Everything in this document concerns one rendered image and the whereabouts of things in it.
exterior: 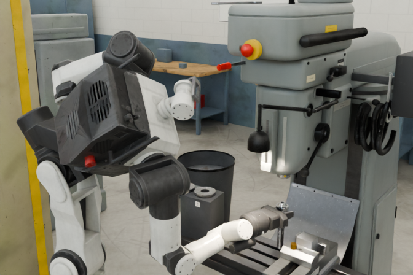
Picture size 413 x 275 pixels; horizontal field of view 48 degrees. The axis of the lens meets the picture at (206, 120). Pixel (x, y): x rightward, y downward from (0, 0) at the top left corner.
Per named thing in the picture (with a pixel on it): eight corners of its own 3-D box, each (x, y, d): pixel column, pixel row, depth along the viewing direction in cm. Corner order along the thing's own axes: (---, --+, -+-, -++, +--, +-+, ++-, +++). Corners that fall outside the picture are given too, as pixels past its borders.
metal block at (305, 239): (310, 257, 166) (311, 242, 164) (295, 251, 169) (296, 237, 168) (317, 251, 170) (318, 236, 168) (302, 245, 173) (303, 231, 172)
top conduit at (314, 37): (309, 48, 132) (310, 35, 131) (296, 46, 134) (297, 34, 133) (367, 37, 165) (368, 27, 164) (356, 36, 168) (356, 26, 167)
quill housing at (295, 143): (297, 183, 155) (303, 89, 147) (246, 169, 167) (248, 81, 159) (322, 167, 169) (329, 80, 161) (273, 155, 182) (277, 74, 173)
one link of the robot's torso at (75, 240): (49, 289, 160) (25, 161, 150) (80, 263, 176) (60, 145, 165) (86, 295, 155) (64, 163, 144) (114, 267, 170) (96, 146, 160)
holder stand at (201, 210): (210, 244, 189) (210, 199, 184) (165, 231, 199) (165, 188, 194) (224, 231, 199) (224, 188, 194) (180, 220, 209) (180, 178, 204)
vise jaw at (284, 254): (311, 269, 159) (311, 259, 158) (279, 257, 167) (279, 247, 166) (318, 262, 164) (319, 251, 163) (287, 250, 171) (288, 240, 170)
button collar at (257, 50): (258, 61, 137) (259, 40, 136) (241, 59, 141) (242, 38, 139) (262, 60, 139) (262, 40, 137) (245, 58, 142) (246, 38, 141)
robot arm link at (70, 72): (43, 99, 149) (104, 78, 144) (39, 62, 153) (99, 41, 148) (63, 108, 159) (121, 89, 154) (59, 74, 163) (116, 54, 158)
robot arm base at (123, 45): (99, 70, 140) (134, 68, 136) (103, 31, 143) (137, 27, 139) (122, 86, 153) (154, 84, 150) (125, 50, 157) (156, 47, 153)
